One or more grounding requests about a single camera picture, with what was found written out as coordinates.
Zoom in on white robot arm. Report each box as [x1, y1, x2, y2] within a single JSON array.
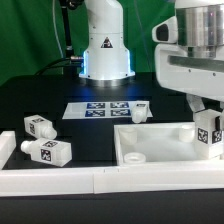
[[80, 0, 224, 130]]

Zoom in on black cables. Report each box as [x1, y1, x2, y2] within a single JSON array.
[[34, 57, 84, 76]]

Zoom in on paper sheet with markers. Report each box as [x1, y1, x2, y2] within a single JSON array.
[[61, 100, 154, 120]]

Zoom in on black pole stand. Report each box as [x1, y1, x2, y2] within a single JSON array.
[[59, 0, 84, 77]]

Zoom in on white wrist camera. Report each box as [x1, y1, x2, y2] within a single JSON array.
[[152, 16, 178, 44]]

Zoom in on white U-shaped fence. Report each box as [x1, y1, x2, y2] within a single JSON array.
[[0, 124, 224, 198]]

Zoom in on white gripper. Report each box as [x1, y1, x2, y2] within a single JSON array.
[[155, 44, 224, 131]]

